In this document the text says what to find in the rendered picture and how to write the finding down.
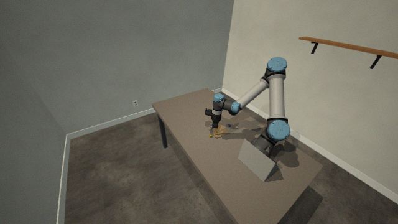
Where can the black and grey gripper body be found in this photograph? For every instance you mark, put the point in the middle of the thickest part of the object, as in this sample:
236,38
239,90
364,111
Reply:
215,116

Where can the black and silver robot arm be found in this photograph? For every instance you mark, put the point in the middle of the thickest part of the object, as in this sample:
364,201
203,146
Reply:
277,124

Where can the tan square mat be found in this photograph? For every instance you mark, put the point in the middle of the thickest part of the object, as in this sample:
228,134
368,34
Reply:
219,132

